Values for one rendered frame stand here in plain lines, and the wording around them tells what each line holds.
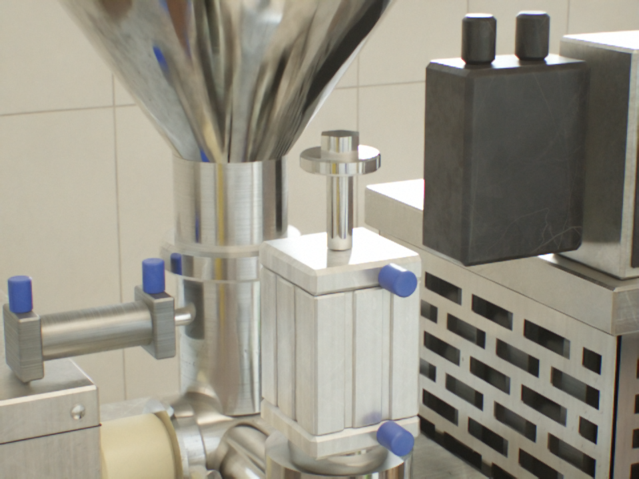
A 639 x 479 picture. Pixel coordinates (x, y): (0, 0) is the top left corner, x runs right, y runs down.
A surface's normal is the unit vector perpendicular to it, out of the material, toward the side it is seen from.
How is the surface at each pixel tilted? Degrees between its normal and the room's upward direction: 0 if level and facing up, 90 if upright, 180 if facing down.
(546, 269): 90
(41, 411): 90
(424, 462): 0
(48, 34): 90
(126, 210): 90
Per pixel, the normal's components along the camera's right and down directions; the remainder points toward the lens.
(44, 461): 0.46, 0.23
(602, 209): -0.89, 0.12
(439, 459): 0.00, -0.97
